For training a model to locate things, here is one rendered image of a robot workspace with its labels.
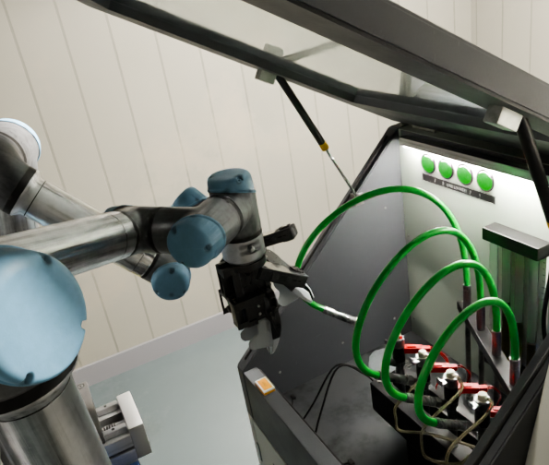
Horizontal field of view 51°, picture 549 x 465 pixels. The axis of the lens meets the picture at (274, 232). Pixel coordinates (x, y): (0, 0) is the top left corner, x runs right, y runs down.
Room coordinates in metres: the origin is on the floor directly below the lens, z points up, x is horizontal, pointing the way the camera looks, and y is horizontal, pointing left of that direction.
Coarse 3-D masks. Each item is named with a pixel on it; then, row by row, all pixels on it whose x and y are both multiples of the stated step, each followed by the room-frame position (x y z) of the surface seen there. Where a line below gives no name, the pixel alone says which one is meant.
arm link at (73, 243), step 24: (96, 216) 0.78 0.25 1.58; (120, 216) 0.80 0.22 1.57; (144, 216) 0.83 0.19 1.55; (0, 240) 0.63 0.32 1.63; (24, 240) 0.65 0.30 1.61; (48, 240) 0.67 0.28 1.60; (72, 240) 0.70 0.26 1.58; (96, 240) 0.73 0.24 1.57; (120, 240) 0.77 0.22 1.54; (144, 240) 0.81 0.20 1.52; (72, 264) 0.68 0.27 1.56; (96, 264) 0.73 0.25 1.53
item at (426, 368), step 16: (480, 304) 0.78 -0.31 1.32; (496, 304) 0.80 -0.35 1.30; (464, 320) 0.77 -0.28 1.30; (512, 320) 0.81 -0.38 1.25; (448, 336) 0.75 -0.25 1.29; (512, 336) 0.82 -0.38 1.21; (432, 352) 0.75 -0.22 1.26; (512, 352) 0.82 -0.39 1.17; (512, 368) 0.82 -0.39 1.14; (416, 384) 0.74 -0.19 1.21; (512, 384) 0.82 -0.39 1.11; (416, 400) 0.73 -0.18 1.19
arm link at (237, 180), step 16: (224, 176) 0.88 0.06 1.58; (240, 176) 0.87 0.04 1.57; (208, 192) 0.88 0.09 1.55; (224, 192) 0.85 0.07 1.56; (240, 192) 0.86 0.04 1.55; (256, 192) 0.89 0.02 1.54; (240, 208) 0.84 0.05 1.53; (256, 208) 0.88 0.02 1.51; (256, 224) 0.87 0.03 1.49; (240, 240) 0.85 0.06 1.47
